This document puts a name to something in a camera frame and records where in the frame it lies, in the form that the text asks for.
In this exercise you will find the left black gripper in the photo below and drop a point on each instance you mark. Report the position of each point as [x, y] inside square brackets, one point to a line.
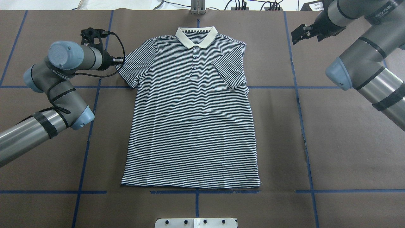
[108, 60]

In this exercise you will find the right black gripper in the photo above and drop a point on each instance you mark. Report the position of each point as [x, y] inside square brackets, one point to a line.
[320, 26]

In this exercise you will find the navy white striped polo shirt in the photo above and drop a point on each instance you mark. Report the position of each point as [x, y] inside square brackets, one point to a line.
[192, 121]

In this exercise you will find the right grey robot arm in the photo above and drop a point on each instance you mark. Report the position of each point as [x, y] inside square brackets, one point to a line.
[360, 66]

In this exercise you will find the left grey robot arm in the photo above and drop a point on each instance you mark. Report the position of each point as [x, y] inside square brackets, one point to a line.
[51, 76]

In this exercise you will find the black box with label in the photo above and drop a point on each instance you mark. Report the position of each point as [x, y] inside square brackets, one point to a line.
[316, 5]

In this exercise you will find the orange black usb hub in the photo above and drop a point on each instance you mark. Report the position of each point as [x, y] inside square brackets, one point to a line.
[238, 5]
[273, 5]

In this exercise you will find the aluminium frame post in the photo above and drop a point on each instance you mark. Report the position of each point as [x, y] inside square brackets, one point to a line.
[198, 7]

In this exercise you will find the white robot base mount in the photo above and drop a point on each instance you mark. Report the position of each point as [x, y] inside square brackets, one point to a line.
[196, 223]

